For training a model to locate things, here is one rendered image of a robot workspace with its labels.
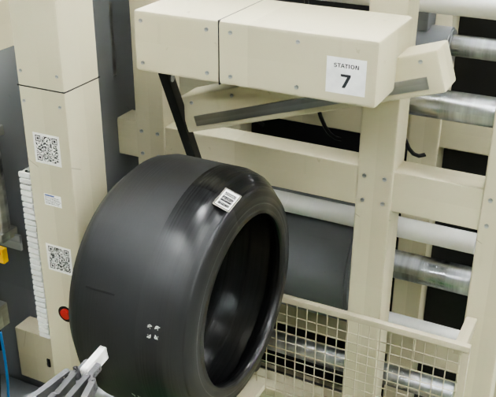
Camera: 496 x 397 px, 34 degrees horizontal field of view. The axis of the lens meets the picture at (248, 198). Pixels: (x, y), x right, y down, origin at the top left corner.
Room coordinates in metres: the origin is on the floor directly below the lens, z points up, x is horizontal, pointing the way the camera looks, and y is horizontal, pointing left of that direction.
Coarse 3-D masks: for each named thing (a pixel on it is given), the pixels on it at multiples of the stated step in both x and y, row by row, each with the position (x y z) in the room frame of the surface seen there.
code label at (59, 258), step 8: (48, 248) 1.73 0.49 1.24; (56, 248) 1.72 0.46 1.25; (64, 248) 1.71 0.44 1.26; (48, 256) 1.73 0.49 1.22; (56, 256) 1.72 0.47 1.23; (64, 256) 1.71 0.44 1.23; (48, 264) 1.73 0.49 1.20; (56, 264) 1.72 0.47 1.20; (64, 264) 1.71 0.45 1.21; (64, 272) 1.71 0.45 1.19
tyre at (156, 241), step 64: (128, 192) 1.58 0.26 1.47; (192, 192) 1.56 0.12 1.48; (256, 192) 1.64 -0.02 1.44; (128, 256) 1.45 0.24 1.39; (192, 256) 1.43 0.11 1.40; (256, 256) 1.88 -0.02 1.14; (128, 320) 1.38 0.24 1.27; (192, 320) 1.38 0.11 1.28; (256, 320) 1.79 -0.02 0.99; (128, 384) 1.39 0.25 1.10; (192, 384) 1.37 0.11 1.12
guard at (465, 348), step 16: (304, 304) 1.87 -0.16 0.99; (320, 304) 1.86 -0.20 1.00; (304, 320) 1.88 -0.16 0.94; (352, 320) 1.81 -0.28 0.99; (368, 320) 1.79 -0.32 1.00; (336, 336) 1.83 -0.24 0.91; (368, 336) 1.79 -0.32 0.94; (416, 336) 1.73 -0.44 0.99; (432, 336) 1.72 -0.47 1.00; (320, 352) 1.85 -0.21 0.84; (352, 352) 1.81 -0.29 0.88; (384, 352) 1.77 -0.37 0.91; (400, 352) 1.75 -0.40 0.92; (416, 352) 1.73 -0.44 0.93; (464, 352) 1.68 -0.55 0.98; (288, 368) 1.90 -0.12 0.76; (304, 368) 1.87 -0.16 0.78; (464, 368) 1.67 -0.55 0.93; (288, 384) 1.89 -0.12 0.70; (368, 384) 1.79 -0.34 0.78; (400, 384) 1.75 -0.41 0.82; (432, 384) 1.71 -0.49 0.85; (464, 384) 1.67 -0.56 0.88
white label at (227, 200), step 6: (222, 192) 1.57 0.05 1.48; (228, 192) 1.57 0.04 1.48; (234, 192) 1.57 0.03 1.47; (222, 198) 1.55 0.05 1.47; (228, 198) 1.55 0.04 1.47; (234, 198) 1.56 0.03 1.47; (216, 204) 1.53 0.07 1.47; (222, 204) 1.53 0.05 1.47; (228, 204) 1.54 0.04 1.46; (234, 204) 1.54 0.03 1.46; (228, 210) 1.52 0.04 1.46
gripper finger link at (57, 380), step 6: (60, 372) 1.25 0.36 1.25; (66, 372) 1.25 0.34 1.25; (54, 378) 1.23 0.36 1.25; (60, 378) 1.23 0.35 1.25; (48, 384) 1.22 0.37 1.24; (54, 384) 1.22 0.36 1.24; (36, 390) 1.20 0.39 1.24; (42, 390) 1.20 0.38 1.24; (48, 390) 1.21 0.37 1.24; (54, 390) 1.22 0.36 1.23; (30, 396) 1.19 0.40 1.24; (36, 396) 1.19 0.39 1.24; (42, 396) 1.20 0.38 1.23
